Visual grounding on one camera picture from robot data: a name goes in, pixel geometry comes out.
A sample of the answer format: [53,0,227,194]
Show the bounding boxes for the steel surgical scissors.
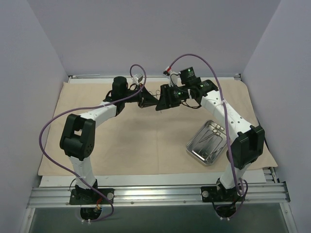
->
[198,127,226,146]

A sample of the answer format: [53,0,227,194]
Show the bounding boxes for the metal instrument tray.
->
[186,120,227,166]

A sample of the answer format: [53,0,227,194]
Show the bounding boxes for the steel surgical forceps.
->
[147,90,160,107]

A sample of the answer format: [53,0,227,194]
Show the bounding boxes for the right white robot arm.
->
[155,80,265,200]

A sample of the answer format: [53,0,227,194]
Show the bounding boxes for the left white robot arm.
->
[60,76,158,203]

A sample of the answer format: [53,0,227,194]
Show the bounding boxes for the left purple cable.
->
[38,64,147,222]

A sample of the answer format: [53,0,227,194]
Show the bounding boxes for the purple cable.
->
[38,64,147,222]
[167,53,248,220]

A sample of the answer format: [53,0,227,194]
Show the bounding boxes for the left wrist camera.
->
[132,73,144,85]

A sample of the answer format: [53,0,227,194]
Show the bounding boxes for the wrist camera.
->
[163,66,199,84]
[132,73,144,85]

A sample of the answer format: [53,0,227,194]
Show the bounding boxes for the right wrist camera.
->
[163,66,199,84]

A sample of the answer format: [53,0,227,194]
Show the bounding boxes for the back aluminium rail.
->
[69,74,100,79]

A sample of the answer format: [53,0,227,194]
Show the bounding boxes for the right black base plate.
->
[200,185,242,202]

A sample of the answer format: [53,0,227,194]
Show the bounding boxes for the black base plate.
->
[200,185,242,202]
[69,187,115,205]

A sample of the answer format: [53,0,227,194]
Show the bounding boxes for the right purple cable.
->
[167,53,248,220]

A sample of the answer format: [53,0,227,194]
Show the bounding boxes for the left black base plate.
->
[69,187,115,205]

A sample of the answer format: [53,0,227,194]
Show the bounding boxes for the front aluminium rail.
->
[27,183,290,208]

